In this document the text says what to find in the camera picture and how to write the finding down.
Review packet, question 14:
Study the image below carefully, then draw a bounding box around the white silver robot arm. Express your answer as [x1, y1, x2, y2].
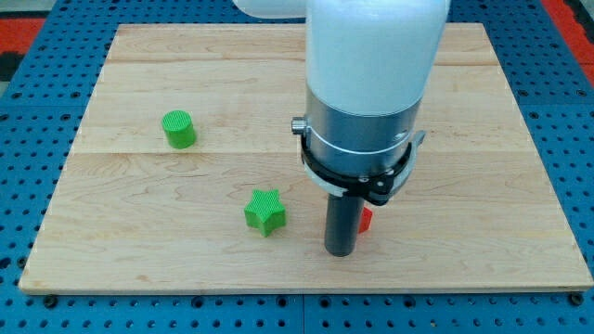
[233, 0, 450, 206]

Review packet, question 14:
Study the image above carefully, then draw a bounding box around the green star block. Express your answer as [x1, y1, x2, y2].
[244, 189, 286, 238]

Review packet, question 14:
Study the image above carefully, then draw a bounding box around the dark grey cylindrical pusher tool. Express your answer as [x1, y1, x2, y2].
[325, 194, 364, 257]

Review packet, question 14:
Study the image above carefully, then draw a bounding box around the red block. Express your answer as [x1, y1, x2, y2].
[358, 207, 373, 234]

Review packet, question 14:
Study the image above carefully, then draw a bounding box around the light wooden board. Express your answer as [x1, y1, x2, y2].
[19, 23, 593, 295]

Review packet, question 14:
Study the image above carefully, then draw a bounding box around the green cylinder block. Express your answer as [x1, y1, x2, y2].
[161, 109, 196, 149]

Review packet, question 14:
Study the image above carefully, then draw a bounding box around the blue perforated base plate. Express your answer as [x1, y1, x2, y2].
[1, 0, 593, 333]

